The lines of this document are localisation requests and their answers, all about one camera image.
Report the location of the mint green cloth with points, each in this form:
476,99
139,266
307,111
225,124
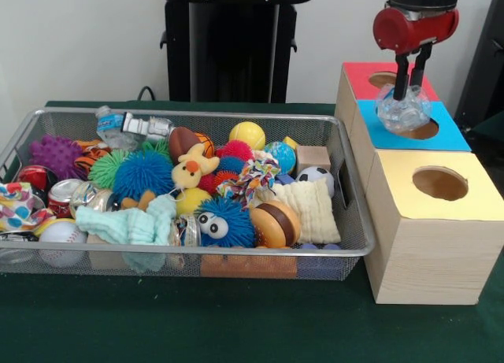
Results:
130,223

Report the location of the yellow foam ball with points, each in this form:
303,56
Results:
247,135

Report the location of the wooden box with three holes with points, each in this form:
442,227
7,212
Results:
429,260

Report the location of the purple spiky ball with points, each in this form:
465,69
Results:
55,154

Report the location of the toy hamburger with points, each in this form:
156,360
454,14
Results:
275,223

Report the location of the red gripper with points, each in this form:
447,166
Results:
393,28

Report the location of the cream cloth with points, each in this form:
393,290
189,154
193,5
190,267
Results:
311,209

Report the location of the clear bottle with blue label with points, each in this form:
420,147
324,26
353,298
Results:
108,123

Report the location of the blue spiky ball with eyes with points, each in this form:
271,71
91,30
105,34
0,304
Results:
232,225

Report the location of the black panel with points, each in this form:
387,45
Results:
484,64

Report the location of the yellow plush duck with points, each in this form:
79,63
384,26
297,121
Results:
191,170

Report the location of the dark green side table cloth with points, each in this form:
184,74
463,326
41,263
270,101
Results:
492,142

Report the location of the green spiky ball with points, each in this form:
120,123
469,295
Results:
106,168

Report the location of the shallow metal mesh bin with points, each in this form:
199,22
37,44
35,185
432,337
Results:
356,221

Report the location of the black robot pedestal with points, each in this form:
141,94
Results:
232,44

